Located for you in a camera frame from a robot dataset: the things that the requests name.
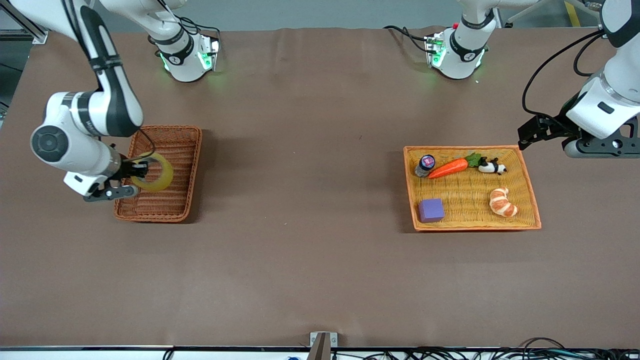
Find yellow tape roll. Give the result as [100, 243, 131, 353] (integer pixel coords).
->
[131, 152, 175, 192]

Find brown wicker basket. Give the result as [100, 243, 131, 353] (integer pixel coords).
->
[113, 125, 203, 223]

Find orange wicker tray basket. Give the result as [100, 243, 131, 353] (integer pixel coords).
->
[403, 145, 542, 232]

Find black white panda toy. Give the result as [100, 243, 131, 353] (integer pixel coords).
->
[477, 157, 508, 176]

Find toy croissant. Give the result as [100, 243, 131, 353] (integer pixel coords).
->
[489, 187, 519, 218]

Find orange toy carrot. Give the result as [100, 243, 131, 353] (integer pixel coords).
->
[428, 153, 482, 180]

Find small dark-lidded jar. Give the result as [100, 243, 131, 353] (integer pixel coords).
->
[414, 154, 437, 179]

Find purple cube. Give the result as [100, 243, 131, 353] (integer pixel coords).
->
[418, 198, 446, 224]

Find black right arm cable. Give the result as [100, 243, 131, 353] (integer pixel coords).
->
[136, 129, 157, 162]

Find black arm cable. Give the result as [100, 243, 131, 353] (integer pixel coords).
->
[521, 29, 609, 120]
[136, 129, 157, 162]

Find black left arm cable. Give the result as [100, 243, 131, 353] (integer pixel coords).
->
[521, 29, 609, 120]

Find black right base cables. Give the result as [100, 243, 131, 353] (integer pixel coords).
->
[150, 0, 221, 45]

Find black base cables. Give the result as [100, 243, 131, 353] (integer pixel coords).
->
[383, 24, 432, 54]
[150, 0, 221, 45]

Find black left base cables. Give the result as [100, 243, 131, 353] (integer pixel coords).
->
[383, 24, 432, 54]

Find black cable bundle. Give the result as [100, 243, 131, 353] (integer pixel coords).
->
[330, 337, 640, 360]

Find metal table edge bracket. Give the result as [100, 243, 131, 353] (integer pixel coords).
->
[309, 331, 339, 360]

